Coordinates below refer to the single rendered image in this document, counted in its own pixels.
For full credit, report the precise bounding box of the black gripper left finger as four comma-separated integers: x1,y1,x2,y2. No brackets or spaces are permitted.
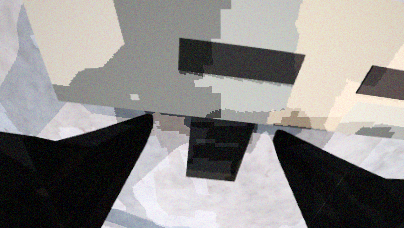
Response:
0,114,153,228

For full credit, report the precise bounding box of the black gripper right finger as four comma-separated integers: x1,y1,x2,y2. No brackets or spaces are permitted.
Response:
272,130,404,228

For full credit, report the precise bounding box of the black two-prong plug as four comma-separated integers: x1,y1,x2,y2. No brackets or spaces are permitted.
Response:
186,116,256,182

